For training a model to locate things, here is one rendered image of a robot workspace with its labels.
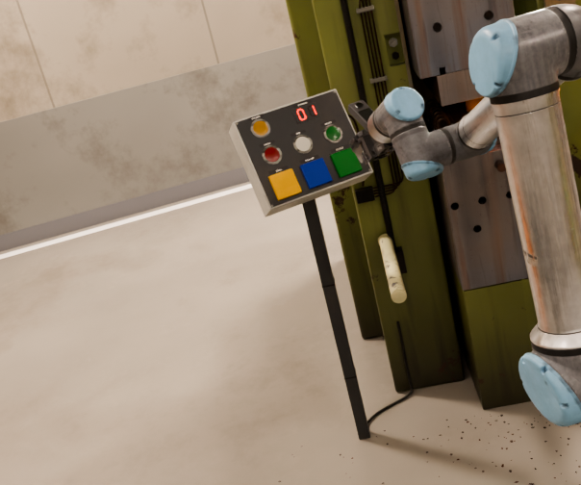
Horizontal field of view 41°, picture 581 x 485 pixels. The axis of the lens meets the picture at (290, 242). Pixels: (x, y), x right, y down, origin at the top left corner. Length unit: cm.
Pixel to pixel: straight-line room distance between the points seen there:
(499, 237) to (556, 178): 118
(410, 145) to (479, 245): 76
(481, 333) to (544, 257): 129
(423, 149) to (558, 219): 55
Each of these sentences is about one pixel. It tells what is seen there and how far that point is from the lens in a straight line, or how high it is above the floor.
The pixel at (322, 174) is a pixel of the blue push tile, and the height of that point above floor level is 100.
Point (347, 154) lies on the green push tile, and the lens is 233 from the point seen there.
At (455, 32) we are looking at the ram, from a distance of 244.
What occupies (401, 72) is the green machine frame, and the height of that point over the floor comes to 117.
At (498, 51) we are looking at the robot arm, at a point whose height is 141.
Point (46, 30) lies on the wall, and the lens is 581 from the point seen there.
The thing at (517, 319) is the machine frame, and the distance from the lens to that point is 271.
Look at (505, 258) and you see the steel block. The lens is 261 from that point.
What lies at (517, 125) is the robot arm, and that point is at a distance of 139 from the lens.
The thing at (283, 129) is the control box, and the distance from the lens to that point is 231.
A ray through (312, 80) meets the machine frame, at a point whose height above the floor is 113.
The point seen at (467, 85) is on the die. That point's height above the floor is 112.
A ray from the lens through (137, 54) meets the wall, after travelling 579.
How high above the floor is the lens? 167
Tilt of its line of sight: 21 degrees down
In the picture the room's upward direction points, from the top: 14 degrees counter-clockwise
